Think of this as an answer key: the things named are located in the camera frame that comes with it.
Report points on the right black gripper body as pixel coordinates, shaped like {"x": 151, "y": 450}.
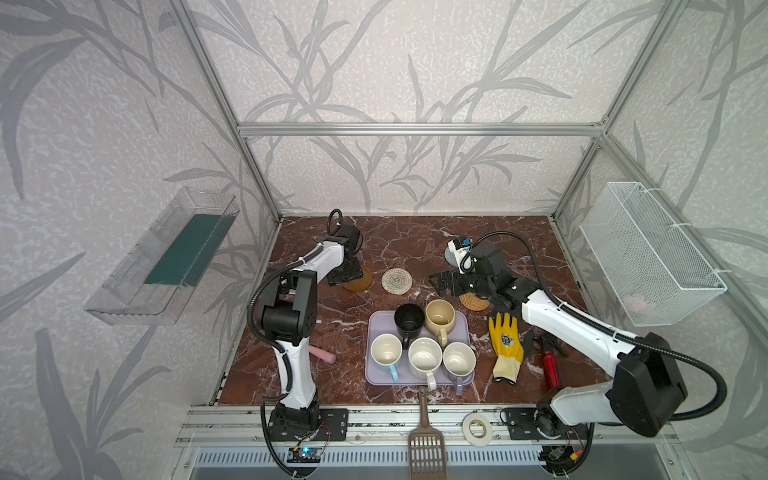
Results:
{"x": 459, "y": 283}

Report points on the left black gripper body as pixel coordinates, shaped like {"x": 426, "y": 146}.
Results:
{"x": 345, "y": 273}

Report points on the amber brown coaster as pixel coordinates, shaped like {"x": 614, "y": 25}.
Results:
{"x": 360, "y": 285}

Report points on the grey round coaster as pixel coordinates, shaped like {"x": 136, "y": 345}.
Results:
{"x": 449, "y": 255}

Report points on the tan wicker coaster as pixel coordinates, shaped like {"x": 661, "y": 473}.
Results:
{"x": 474, "y": 303}

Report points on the beige mug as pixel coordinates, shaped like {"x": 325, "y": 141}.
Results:
{"x": 440, "y": 320}

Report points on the white woven coaster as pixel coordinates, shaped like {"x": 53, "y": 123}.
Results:
{"x": 397, "y": 281}

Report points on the black mug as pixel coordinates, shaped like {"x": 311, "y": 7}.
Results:
{"x": 409, "y": 319}

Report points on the white mug blue handle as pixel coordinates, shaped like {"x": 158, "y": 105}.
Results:
{"x": 386, "y": 352}

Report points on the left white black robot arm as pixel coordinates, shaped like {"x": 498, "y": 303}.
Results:
{"x": 283, "y": 314}

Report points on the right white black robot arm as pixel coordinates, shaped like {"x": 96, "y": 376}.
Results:
{"x": 645, "y": 388}

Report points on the yellow work glove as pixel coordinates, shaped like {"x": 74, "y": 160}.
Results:
{"x": 504, "y": 336}

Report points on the lavender plastic tray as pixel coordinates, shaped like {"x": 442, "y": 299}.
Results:
{"x": 382, "y": 322}

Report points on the pink cylinder piece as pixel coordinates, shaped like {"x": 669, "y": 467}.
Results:
{"x": 323, "y": 355}

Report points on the red black tool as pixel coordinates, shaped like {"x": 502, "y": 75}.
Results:
{"x": 550, "y": 349}

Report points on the white tape roll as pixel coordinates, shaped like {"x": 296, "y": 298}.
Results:
{"x": 477, "y": 429}

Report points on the brown slotted scoop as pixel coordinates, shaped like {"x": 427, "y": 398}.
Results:
{"x": 426, "y": 447}

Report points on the green flat sheet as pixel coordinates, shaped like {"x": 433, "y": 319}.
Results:
{"x": 186, "y": 260}

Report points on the left electronics board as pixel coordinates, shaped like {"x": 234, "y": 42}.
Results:
{"x": 304, "y": 455}

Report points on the electronics board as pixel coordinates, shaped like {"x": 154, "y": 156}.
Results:
{"x": 304, "y": 455}
{"x": 560, "y": 455}

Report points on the right electronics board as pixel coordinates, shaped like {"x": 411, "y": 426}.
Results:
{"x": 560, "y": 455}

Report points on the white mug cream handle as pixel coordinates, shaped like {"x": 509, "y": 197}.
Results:
{"x": 425, "y": 357}

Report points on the white mug lavender handle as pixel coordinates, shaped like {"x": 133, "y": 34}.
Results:
{"x": 459, "y": 361}

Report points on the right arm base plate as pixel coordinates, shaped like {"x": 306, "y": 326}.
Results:
{"x": 530, "y": 423}

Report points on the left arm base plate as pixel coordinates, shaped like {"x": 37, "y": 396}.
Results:
{"x": 332, "y": 425}

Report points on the white wire basket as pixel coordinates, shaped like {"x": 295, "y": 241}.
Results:
{"x": 653, "y": 267}

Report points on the clear plastic wall bin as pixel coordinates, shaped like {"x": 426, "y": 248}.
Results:
{"x": 124, "y": 298}

